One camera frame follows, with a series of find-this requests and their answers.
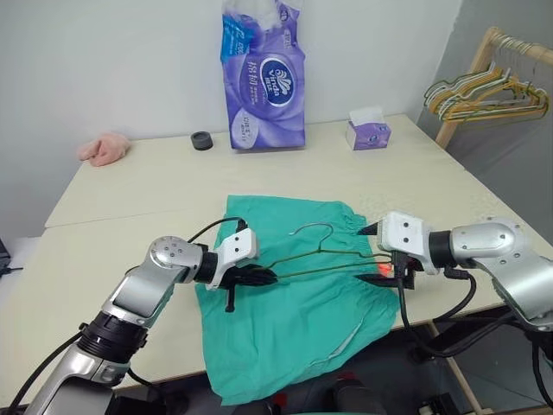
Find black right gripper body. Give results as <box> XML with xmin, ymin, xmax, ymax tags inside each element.
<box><xmin>378</xmin><ymin>248</ymin><xmax>419</xmax><ymax>291</ymax></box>

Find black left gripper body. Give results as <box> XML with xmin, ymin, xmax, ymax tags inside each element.
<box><xmin>219</xmin><ymin>261</ymin><xmax>261</xmax><ymax>313</ymax></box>

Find green shorts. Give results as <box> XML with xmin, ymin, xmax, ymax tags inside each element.
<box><xmin>194</xmin><ymin>194</ymin><xmax>399</xmax><ymax>406</ymax></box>

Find small purple tissue box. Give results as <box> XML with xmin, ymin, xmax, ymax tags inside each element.
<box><xmin>344</xmin><ymin>106</ymin><xmax>393</xmax><ymax>151</ymax></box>

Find wooden table leg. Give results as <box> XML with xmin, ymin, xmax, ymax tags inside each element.
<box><xmin>425</xmin><ymin>322</ymin><xmax>487</xmax><ymax>415</ymax></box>

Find dark rounded shape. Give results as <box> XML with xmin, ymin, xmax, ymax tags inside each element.
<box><xmin>331</xmin><ymin>372</ymin><xmax>385</xmax><ymax>415</ymax></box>

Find black round cap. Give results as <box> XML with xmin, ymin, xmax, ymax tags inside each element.
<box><xmin>190</xmin><ymin>131</ymin><xmax>215</xmax><ymax>152</ymax></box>

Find purple tissue paper pack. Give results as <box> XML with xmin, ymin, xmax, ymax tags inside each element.
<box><xmin>219</xmin><ymin>0</ymin><xmax>308</xmax><ymax>151</ymax></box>

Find pink cloth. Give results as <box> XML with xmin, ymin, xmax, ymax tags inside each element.
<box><xmin>77</xmin><ymin>132</ymin><xmax>132</xmax><ymax>168</ymax></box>

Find wooden clothes rack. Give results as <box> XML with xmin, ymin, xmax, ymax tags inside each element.
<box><xmin>435</xmin><ymin>26</ymin><xmax>553</xmax><ymax>150</ymax></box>

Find black device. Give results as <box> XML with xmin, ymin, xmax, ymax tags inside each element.
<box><xmin>0</xmin><ymin>236</ymin><xmax>23</xmax><ymax>283</ymax></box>

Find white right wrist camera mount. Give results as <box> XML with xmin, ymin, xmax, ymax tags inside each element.
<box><xmin>376</xmin><ymin>210</ymin><xmax>442</xmax><ymax>276</ymax></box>

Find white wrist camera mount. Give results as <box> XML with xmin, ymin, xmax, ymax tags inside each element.
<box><xmin>206</xmin><ymin>227</ymin><xmax>259</xmax><ymax>291</ymax></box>
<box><xmin>376</xmin><ymin>210</ymin><xmax>442</xmax><ymax>276</ymax></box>

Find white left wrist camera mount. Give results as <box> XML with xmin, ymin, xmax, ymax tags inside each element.
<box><xmin>206</xmin><ymin>227</ymin><xmax>259</xmax><ymax>291</ymax></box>

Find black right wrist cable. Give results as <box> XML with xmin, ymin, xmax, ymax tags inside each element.
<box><xmin>396</xmin><ymin>265</ymin><xmax>479</xmax><ymax>332</ymax></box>

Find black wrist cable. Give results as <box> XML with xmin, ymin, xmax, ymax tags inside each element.
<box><xmin>188</xmin><ymin>216</ymin><xmax>250</xmax><ymax>244</ymax></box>
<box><xmin>396</xmin><ymin>265</ymin><xmax>479</xmax><ymax>332</ymax></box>

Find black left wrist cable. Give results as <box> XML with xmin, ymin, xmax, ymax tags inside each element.
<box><xmin>188</xmin><ymin>216</ymin><xmax>250</xmax><ymax>244</ymax></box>

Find black tubular frame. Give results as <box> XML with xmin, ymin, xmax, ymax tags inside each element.
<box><xmin>409</xmin><ymin>313</ymin><xmax>533</xmax><ymax>363</ymax></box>

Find dark green wire hanger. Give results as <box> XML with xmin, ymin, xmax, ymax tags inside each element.
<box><xmin>423</xmin><ymin>71</ymin><xmax>548</xmax><ymax>127</ymax></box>

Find yellow wire hanger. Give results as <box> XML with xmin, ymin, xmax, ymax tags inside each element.
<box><xmin>429</xmin><ymin>64</ymin><xmax>549</xmax><ymax>123</ymax></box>

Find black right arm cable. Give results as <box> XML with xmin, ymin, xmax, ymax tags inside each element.
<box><xmin>530</xmin><ymin>330</ymin><xmax>553</xmax><ymax>410</ymax></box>

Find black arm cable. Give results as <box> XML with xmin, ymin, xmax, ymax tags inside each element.
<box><xmin>3</xmin><ymin>330</ymin><xmax>87</xmax><ymax>412</ymax></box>
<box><xmin>530</xmin><ymin>330</ymin><xmax>553</xmax><ymax>410</ymax></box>

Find white wire hanger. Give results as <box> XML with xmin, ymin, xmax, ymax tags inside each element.
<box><xmin>425</xmin><ymin>60</ymin><xmax>541</xmax><ymax>120</ymax></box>

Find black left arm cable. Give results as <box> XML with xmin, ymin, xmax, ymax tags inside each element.
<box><xmin>3</xmin><ymin>330</ymin><xmax>87</xmax><ymax>412</ymax></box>

